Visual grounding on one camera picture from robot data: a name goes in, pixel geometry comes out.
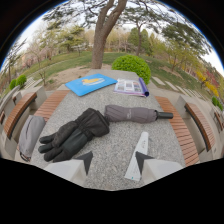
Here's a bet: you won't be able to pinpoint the blue folder with duck illustration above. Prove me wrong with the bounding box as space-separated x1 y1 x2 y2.
64 73 118 97

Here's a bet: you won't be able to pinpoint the black winter gloves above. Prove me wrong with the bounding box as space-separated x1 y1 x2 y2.
37 107 111 163

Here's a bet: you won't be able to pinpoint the wooden slat bench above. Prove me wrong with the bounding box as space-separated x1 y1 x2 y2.
154 95 217 168
3 89 71 140

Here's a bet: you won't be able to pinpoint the grey backpack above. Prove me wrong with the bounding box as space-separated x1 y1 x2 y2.
17 114 47 163

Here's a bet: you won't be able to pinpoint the grey folded umbrella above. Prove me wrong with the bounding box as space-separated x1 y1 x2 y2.
103 104 174 125

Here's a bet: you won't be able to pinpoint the open magazine with purple cover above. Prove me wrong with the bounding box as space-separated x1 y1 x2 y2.
113 77 150 98

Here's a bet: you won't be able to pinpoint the small green bush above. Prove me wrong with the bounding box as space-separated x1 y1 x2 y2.
9 74 28 91
211 95 224 112

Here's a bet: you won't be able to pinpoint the round green bush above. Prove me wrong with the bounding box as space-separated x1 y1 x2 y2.
111 54 152 85

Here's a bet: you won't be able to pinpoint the large tree trunk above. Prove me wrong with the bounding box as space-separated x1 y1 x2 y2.
89 0 129 70

